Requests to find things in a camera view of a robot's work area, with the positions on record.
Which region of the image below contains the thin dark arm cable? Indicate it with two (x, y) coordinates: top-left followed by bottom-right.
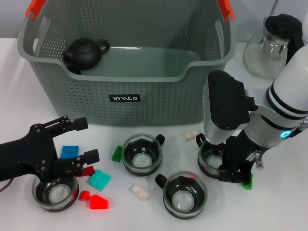
(0, 177), (13, 193)

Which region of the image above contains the black clay teapot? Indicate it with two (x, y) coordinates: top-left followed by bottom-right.
(63, 38), (111, 71)

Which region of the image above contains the grey perforated storage bin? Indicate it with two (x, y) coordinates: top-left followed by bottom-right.
(18, 0), (238, 127)

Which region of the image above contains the teal square brick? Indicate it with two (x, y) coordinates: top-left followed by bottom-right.
(87, 168), (112, 192)

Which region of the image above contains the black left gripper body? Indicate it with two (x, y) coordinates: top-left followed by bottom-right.
(0, 123), (59, 183)

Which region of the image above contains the thin grey background cable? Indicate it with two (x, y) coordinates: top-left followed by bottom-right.
(270, 0), (279, 17)

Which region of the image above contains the blue square brick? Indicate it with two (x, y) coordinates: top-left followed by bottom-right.
(60, 145), (80, 159)

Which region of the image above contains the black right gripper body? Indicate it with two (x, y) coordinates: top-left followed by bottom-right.
(222, 129), (262, 175)

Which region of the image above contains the dark red curved brick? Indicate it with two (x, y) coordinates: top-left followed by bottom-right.
(77, 165), (95, 178)

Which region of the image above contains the green stepped brick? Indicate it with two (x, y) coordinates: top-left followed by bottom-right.
(242, 173), (254, 191)

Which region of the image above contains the white brick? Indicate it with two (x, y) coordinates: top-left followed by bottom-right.
(183, 129), (200, 142)
(129, 184), (152, 201)

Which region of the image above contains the green flat brick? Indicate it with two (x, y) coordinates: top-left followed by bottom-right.
(112, 145), (123, 163)

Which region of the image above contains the glass pitcher black handle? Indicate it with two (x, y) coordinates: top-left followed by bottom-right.
(243, 13), (304, 80)

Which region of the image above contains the glass teacup black sleeve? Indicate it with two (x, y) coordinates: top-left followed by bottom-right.
(154, 171), (208, 219)
(122, 133), (166, 177)
(195, 133), (231, 179)
(32, 172), (79, 213)

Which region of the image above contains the red slope brick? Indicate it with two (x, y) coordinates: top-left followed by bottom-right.
(89, 194), (109, 210)

